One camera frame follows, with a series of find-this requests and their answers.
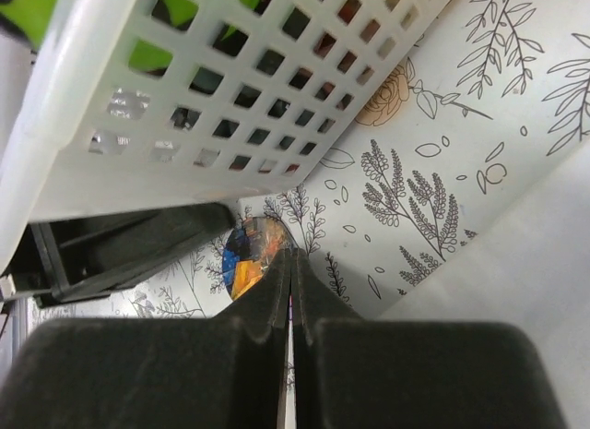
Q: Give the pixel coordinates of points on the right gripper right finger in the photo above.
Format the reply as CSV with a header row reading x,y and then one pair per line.
x,y
351,372

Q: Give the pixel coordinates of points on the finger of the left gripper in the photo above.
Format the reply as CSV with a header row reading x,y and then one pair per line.
x,y
71,261

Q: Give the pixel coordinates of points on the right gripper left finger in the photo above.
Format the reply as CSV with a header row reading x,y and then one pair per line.
x,y
227,371

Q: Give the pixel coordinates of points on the white t-shirt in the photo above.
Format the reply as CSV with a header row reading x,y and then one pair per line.
x,y
529,269

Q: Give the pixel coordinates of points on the white plastic basket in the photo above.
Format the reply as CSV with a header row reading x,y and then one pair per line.
x,y
256,93

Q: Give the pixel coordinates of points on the green toy watermelon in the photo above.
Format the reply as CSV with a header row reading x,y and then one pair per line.
x,y
27,21

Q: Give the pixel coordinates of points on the floral table mat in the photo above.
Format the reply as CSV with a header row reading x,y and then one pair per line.
x,y
485,103

